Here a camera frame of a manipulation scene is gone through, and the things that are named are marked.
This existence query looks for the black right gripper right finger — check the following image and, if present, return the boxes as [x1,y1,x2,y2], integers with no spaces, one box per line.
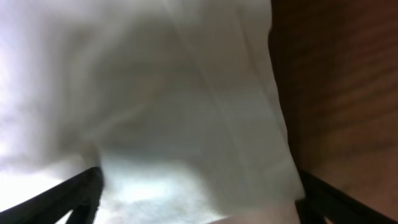
[295,170,397,224]

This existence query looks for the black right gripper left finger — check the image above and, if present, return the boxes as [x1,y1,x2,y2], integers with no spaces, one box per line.
[1,167,104,224]

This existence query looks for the white printed t-shirt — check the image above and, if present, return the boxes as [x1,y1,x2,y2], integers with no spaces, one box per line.
[1,0,303,223]

